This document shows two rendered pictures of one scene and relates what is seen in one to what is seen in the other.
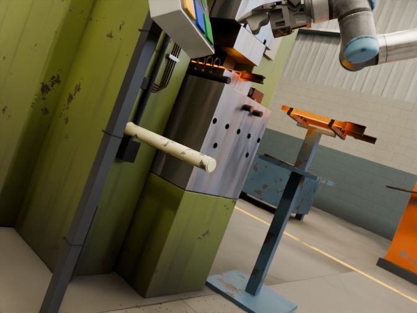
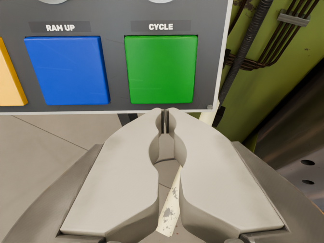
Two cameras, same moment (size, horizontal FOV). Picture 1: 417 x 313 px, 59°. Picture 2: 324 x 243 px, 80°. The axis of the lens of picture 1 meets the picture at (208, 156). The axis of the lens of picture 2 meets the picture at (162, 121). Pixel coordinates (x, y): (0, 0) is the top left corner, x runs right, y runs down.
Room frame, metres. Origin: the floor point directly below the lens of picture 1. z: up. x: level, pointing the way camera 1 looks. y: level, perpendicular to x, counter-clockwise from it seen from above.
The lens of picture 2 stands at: (1.12, 0.00, 1.17)
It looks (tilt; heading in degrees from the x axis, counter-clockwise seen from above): 62 degrees down; 74
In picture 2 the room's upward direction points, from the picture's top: straight up
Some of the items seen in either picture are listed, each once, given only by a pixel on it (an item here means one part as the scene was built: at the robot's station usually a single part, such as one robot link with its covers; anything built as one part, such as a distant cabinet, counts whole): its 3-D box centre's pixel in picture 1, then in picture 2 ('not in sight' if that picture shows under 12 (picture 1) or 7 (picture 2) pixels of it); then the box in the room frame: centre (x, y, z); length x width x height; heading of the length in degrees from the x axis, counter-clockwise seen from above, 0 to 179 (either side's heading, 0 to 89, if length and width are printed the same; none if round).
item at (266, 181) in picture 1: (269, 182); not in sight; (5.61, -1.02, 0.36); 1.21 x 0.81 x 0.72; 56
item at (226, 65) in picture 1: (206, 58); not in sight; (1.76, 0.18, 1.04); 0.30 x 0.07 x 0.06; 50
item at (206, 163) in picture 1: (165, 145); (192, 155); (1.25, 0.15, 0.62); 0.44 x 0.05 x 0.05; 50
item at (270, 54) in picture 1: (273, 41); not in sight; (1.90, -0.10, 1.27); 0.09 x 0.02 x 0.17; 140
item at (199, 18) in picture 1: (197, 17); (72, 72); (1.06, 0.17, 1.01); 0.07 x 0.05 x 0.07; 165
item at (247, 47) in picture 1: (215, 41); not in sight; (1.71, 0.16, 1.12); 0.42 x 0.20 x 0.10; 50
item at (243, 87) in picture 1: (202, 74); not in sight; (1.71, 0.16, 0.96); 0.42 x 0.20 x 0.09; 50
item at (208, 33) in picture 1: (206, 30); (161, 71); (1.16, 0.14, 1.01); 0.07 x 0.05 x 0.07; 165
